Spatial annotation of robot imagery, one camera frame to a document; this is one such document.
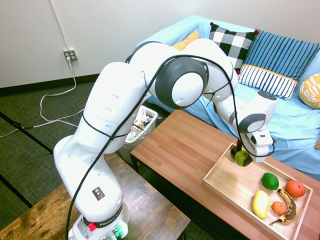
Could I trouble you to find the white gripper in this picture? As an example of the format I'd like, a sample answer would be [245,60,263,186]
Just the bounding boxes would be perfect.
[230,131,277,168]

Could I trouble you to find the green apple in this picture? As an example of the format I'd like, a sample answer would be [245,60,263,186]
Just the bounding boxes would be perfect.
[234,149,251,167]

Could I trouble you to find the wooden tray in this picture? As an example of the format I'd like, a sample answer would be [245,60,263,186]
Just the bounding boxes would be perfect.
[202,142,314,240]

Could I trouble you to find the green lime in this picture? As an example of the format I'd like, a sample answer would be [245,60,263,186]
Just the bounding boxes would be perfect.
[261,172,280,191]

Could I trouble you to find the yellow mango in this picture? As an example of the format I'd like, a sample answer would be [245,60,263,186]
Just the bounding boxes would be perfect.
[251,189,272,220]

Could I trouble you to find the sofa with blue cover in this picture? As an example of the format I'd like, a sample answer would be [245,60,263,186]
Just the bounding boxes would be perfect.
[136,14,320,181]

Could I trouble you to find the large red orange fruit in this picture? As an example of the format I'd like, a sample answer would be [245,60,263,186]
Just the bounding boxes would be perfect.
[284,179,307,199]

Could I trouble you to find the small orange fruit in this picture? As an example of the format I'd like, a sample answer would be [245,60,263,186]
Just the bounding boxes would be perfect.
[271,201,288,216]

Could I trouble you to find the spotted ripe banana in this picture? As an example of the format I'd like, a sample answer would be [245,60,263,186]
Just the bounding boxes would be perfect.
[268,188,299,227]

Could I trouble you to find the white navy striped pillow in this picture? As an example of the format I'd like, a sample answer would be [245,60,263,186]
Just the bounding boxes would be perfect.
[237,64,299,102]

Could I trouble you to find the yellow white patterned pillow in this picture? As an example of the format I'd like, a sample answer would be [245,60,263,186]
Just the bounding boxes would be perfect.
[298,72,320,110]

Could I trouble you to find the trash bin with plastic bag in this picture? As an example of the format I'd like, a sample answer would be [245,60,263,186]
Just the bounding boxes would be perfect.
[124,104,159,151]

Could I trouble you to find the blue striped pillow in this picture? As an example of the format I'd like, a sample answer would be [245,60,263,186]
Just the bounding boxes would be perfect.
[243,29,320,82]

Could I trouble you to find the black white checkered pillow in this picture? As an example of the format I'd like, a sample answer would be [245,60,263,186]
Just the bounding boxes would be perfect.
[208,21,260,75]

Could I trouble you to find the plain orange pillow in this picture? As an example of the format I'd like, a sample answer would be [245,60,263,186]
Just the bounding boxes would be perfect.
[171,29,201,52]

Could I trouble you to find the white power cable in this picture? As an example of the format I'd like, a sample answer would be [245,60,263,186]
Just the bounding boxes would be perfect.
[0,56,86,139]

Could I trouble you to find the wall power outlet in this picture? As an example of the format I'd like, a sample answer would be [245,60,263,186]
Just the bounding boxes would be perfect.
[63,49,78,62]

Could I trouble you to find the black floor cable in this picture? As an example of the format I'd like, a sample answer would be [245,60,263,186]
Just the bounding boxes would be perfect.
[0,111,54,155]

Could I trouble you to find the white wall cable conduit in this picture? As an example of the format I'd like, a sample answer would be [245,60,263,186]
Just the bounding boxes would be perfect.
[48,0,70,50]

